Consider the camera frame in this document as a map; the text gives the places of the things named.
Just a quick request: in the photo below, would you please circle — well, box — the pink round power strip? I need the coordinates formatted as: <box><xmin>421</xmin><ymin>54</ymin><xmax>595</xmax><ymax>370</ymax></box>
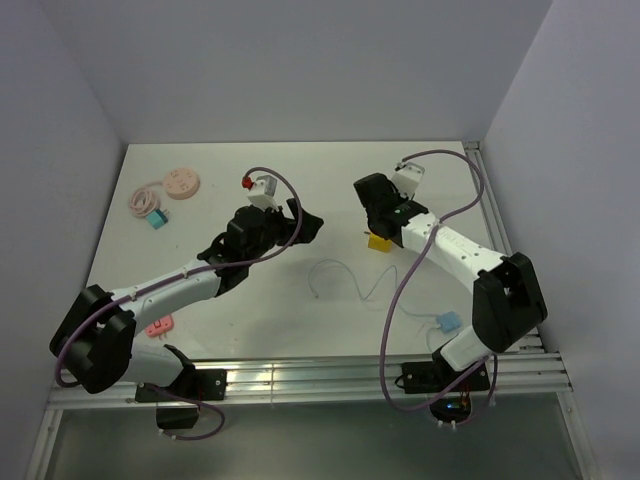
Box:
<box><xmin>161</xmin><ymin>167</ymin><xmax>200</xmax><ymax>200</ymax></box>

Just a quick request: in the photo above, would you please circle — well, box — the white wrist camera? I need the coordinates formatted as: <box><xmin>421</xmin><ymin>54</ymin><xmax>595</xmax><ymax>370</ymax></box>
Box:
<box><xmin>241</xmin><ymin>175</ymin><xmax>278</xmax><ymax>211</ymax></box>
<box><xmin>391</xmin><ymin>161</ymin><xmax>425</xmax><ymax>199</ymax></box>

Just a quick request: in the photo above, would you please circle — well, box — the pink coiled cord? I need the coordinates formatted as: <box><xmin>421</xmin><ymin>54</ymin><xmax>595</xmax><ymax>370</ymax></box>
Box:
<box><xmin>127</xmin><ymin>182</ymin><xmax>166</xmax><ymax>220</ymax></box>

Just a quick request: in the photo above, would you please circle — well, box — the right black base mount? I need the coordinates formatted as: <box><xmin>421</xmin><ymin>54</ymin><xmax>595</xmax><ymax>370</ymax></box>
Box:
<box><xmin>394</xmin><ymin>361</ymin><xmax>495</xmax><ymax>427</ymax></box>

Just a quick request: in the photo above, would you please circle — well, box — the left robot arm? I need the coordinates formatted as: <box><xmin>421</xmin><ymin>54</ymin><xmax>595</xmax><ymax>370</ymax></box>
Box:
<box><xmin>50</xmin><ymin>199</ymin><xmax>324</xmax><ymax>399</ymax></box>

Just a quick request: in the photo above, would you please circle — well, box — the aluminium front rail frame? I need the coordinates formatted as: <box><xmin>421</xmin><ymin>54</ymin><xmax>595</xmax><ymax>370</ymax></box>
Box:
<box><xmin>28</xmin><ymin>354</ymin><xmax>581</xmax><ymax>479</ymax></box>

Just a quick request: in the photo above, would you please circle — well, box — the light blue thin cable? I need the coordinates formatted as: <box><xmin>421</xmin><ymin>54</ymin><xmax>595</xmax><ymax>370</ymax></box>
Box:
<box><xmin>308</xmin><ymin>258</ymin><xmax>441</xmax><ymax>354</ymax></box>

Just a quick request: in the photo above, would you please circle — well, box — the pink flat plug adapter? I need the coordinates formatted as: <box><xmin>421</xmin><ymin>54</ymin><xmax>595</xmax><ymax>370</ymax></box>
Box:
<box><xmin>145</xmin><ymin>315</ymin><xmax>174</xmax><ymax>340</ymax></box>

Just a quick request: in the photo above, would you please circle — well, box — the yellow cube power adapter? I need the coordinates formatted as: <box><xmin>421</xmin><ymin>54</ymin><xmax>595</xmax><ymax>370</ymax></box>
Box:
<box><xmin>365</xmin><ymin>231</ymin><xmax>393</xmax><ymax>253</ymax></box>

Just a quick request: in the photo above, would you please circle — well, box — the light blue charger plug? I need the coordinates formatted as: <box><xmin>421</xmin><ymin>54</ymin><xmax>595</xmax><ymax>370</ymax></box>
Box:
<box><xmin>435</xmin><ymin>311</ymin><xmax>462</xmax><ymax>334</ymax></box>

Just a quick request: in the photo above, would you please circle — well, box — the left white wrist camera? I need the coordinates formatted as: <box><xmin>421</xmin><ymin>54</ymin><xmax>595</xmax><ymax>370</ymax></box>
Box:
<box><xmin>241</xmin><ymin>175</ymin><xmax>278</xmax><ymax>211</ymax></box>

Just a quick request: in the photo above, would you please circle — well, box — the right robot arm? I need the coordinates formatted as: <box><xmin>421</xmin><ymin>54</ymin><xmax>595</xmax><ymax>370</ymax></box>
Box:
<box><xmin>354</xmin><ymin>173</ymin><xmax>548</xmax><ymax>390</ymax></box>

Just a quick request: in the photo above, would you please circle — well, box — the aluminium right side rail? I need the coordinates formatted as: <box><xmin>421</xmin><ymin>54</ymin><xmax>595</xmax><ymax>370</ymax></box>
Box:
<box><xmin>462</xmin><ymin>141</ymin><xmax>514</xmax><ymax>256</ymax></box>

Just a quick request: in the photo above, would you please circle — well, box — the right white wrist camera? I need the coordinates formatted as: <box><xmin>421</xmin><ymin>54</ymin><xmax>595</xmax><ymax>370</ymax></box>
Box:
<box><xmin>391</xmin><ymin>161</ymin><xmax>425</xmax><ymax>199</ymax></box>

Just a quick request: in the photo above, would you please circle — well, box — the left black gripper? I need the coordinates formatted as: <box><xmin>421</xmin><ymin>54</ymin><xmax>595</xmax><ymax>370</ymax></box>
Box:
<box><xmin>245</xmin><ymin>198</ymin><xmax>323</xmax><ymax>265</ymax></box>

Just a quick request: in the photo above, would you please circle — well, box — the teal plug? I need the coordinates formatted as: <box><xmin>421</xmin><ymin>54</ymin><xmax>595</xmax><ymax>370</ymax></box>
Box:
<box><xmin>145</xmin><ymin>208</ymin><xmax>169</xmax><ymax>230</ymax></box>

